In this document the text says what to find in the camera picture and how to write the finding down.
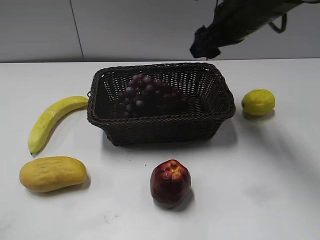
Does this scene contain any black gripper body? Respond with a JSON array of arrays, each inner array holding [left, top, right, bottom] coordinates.
[[205, 0, 261, 51]]

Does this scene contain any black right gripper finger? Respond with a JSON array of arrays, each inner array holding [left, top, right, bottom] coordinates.
[[206, 45, 221, 59]]

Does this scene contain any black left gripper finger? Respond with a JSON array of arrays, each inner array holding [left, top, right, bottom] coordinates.
[[189, 25, 207, 58]]

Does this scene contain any purple grape bunch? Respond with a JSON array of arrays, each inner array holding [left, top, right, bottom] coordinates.
[[119, 73, 187, 118]]

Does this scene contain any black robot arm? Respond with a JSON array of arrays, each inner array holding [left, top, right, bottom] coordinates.
[[190, 0, 303, 59]]

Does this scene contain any dark brown woven basket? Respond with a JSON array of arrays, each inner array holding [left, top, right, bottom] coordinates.
[[87, 62, 236, 146]]

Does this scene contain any yellow lemon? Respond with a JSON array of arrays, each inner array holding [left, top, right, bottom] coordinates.
[[241, 89, 276, 116]]

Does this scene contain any red apple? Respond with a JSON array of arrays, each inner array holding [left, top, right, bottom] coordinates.
[[150, 159, 192, 209]]

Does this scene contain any yellow banana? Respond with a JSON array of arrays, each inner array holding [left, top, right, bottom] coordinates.
[[28, 96, 89, 155]]

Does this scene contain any yellow mango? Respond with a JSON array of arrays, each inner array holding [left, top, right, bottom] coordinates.
[[19, 156, 87, 193]]

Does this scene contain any black cable loop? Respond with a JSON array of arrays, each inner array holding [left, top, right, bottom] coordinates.
[[268, 12, 288, 34]]

